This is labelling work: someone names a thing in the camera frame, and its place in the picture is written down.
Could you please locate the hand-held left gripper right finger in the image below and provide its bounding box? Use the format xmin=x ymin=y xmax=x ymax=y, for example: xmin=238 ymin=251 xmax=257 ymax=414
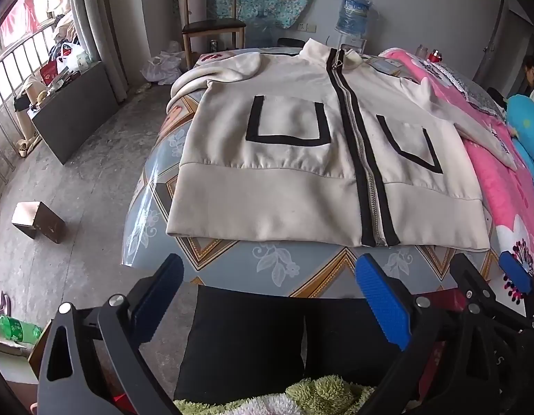
xmin=355 ymin=253 xmax=508 ymax=415

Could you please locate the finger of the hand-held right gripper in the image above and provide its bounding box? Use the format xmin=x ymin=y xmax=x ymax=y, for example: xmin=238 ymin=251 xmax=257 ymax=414
xmin=499 ymin=251 xmax=534 ymax=295
xmin=449 ymin=254 xmax=495 ymax=307

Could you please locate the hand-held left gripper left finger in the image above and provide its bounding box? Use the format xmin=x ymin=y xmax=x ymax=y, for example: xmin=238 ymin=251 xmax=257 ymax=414
xmin=36 ymin=253 xmax=185 ymax=415

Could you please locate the cream zip jacket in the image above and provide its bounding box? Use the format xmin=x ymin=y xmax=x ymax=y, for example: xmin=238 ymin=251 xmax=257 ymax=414
xmin=165 ymin=38 xmax=518 ymax=252

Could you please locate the pink floral blanket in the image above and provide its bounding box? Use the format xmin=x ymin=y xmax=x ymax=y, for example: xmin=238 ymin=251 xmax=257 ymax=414
xmin=379 ymin=47 xmax=534 ymax=303

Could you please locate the table with patterned tablecloth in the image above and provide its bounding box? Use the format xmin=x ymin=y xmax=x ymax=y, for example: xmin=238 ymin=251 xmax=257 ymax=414
xmin=120 ymin=45 xmax=501 ymax=299

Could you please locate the green shaggy rug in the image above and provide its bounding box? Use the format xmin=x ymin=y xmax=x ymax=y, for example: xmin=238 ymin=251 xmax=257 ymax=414
xmin=174 ymin=376 xmax=380 ymax=415

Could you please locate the small wooden box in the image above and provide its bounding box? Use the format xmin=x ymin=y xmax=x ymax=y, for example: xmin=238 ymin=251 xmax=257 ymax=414
xmin=12 ymin=201 xmax=65 ymax=245

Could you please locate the green plastic bottle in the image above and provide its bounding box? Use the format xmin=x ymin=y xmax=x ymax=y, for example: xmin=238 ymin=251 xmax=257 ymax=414
xmin=0 ymin=315 xmax=42 ymax=345

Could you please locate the blue pillow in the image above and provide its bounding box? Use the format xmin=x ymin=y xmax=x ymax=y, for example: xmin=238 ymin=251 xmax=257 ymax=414
xmin=507 ymin=94 xmax=534 ymax=202

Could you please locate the grey lace-edged cloth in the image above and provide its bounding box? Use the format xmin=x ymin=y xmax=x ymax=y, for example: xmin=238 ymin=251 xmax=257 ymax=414
xmin=431 ymin=63 xmax=507 ymax=117

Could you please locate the dark low cabinet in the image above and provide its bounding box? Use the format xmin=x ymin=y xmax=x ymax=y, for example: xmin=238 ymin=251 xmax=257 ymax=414
xmin=27 ymin=63 xmax=121 ymax=165

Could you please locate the white plastic bag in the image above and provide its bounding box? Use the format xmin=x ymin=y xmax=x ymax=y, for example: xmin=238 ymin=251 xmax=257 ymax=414
xmin=141 ymin=41 xmax=185 ymax=85

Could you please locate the grey door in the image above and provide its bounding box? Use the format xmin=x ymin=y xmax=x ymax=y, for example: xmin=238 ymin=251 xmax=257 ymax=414
xmin=472 ymin=0 xmax=531 ymax=91

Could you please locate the red bag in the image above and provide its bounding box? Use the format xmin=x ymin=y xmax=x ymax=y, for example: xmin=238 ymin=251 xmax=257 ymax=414
xmin=40 ymin=58 xmax=60 ymax=81

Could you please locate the white bag on sill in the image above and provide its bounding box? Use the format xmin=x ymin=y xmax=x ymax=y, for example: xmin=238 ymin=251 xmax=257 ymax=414
xmin=57 ymin=42 xmax=91 ymax=72

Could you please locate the metal window railing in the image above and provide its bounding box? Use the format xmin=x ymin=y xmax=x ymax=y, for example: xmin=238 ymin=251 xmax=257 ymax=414
xmin=0 ymin=21 xmax=56 ymax=208

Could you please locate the white water dispenser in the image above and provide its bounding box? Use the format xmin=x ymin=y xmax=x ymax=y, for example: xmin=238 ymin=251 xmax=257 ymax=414
xmin=338 ymin=35 xmax=367 ymax=53

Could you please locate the wooden chair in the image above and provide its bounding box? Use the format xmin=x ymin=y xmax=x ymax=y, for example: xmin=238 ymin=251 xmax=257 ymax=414
xmin=179 ymin=0 xmax=247 ymax=70

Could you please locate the grey curtain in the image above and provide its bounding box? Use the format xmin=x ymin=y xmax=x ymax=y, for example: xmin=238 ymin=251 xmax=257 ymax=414
xmin=68 ymin=0 xmax=129 ymax=104

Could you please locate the empty clear water jug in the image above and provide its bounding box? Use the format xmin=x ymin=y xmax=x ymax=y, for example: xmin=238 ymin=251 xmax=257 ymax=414
xmin=245 ymin=11 xmax=276 ymax=50

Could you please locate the blue water jug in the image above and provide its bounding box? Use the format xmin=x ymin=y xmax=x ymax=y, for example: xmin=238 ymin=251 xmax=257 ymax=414
xmin=335 ymin=0 xmax=374 ymax=39

